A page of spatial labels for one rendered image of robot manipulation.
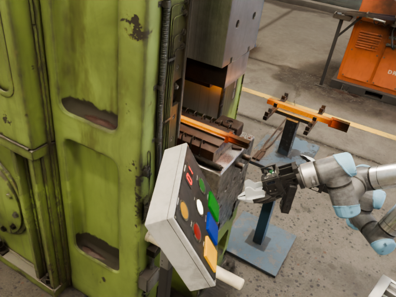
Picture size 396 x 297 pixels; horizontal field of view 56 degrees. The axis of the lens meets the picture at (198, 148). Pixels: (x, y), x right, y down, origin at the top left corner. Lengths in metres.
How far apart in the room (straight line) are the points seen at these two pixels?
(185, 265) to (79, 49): 0.82
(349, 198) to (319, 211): 1.79
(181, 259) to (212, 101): 1.03
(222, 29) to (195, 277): 0.78
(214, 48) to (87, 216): 1.01
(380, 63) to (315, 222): 2.67
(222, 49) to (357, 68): 3.88
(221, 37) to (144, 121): 0.38
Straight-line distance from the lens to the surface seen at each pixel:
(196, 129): 1.67
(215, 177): 1.57
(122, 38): 1.20
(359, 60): 5.06
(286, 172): 1.18
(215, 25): 1.30
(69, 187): 1.75
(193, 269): 1.07
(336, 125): 1.97
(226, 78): 1.40
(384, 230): 1.53
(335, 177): 1.17
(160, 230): 0.97
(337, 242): 2.81
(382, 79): 5.10
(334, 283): 2.56
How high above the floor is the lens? 1.86
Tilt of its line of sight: 34 degrees down
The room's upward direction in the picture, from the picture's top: 8 degrees clockwise
